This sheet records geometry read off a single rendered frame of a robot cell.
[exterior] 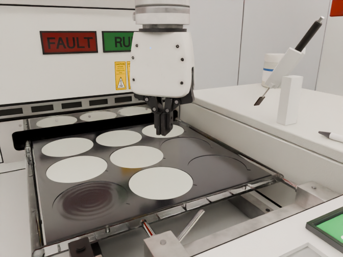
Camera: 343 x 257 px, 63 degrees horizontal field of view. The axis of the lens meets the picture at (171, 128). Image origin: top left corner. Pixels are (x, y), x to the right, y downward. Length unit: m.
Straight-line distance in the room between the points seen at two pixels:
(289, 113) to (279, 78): 0.07
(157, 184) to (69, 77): 0.36
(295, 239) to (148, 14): 0.33
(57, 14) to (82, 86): 0.16
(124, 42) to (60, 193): 0.40
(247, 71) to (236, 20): 0.51
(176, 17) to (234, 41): 2.38
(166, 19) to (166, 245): 0.29
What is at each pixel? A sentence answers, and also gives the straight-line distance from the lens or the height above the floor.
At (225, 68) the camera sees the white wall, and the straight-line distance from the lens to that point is 2.77.
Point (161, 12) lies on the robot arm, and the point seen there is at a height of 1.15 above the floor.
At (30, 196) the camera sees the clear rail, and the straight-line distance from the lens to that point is 0.45.
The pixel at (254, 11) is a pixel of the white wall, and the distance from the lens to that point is 2.95.
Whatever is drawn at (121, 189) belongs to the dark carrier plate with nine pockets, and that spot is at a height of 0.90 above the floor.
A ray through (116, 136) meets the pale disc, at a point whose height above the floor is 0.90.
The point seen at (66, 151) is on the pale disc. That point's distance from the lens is 0.59.
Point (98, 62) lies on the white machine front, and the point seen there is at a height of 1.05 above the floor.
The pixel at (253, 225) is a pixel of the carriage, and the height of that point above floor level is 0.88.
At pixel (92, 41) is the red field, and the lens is 0.69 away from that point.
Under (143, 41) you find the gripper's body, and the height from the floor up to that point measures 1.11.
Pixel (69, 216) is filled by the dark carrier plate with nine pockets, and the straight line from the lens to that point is 0.40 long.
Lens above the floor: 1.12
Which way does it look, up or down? 19 degrees down
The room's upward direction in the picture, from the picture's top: straight up
